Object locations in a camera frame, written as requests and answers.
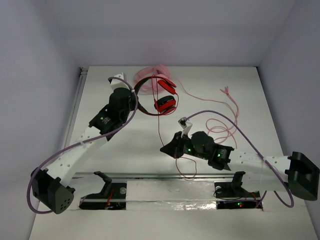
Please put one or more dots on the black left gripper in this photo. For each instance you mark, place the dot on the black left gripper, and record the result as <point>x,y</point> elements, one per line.
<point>133,100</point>

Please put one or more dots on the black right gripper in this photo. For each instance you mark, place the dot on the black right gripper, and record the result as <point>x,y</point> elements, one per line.
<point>173,148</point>

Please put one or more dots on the red black headphones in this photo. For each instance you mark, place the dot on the red black headphones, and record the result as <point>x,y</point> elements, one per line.
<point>165,105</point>

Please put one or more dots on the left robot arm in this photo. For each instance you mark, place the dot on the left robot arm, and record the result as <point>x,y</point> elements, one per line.
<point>49,182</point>

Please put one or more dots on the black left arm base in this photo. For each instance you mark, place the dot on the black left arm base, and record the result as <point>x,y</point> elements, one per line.
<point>112,195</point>

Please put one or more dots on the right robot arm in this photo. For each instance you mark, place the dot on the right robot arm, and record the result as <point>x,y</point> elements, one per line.
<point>296,172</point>

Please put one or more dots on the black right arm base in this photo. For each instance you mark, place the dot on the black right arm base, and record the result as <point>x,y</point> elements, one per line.
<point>231,195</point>

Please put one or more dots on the pink headphones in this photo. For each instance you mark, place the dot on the pink headphones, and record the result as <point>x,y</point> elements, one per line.
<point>212,125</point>

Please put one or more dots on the silver foil tape strip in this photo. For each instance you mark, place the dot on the silver foil tape strip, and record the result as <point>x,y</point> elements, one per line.
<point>175,195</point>

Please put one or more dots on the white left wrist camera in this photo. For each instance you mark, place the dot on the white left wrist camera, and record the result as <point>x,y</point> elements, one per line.
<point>115,83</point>

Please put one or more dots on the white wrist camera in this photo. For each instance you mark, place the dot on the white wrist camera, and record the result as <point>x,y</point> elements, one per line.
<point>186,126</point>
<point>115,83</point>

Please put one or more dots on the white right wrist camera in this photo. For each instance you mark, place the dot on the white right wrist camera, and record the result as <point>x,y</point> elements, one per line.
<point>186,126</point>

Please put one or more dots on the aluminium rail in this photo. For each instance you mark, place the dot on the aluminium rail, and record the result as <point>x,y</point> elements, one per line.
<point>115,175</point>

